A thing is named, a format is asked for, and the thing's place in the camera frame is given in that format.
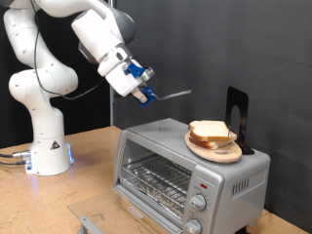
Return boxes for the vertical metal pole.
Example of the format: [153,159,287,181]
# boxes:
[107,0,116,127]

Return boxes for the metal spatula with blue block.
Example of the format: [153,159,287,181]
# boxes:
[113,85,193,109]

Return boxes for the black cable with silver connector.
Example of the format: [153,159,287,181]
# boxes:
[0,150,32,160]

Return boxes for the metal wire oven rack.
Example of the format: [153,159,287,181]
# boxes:
[121,154,193,218]

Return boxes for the thin metal pin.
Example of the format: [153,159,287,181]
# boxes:
[215,125,234,156]

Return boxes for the thin black base cable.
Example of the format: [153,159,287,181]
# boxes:
[0,160,27,167]

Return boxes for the black metal bookend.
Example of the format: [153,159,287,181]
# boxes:
[224,86,255,156]

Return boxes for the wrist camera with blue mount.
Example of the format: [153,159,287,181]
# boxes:
[125,62,156,83]

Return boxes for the round wooden board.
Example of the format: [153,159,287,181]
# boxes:
[184,131,244,165]

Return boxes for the glass oven door with handle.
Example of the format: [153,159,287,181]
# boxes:
[67,184,183,234]

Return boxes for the silver toaster oven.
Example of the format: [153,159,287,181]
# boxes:
[114,117,271,234]

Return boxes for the silver oven knob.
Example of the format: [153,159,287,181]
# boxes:
[189,193,208,213]
[184,217,203,234]

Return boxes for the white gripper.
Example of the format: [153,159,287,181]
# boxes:
[104,58,149,104]

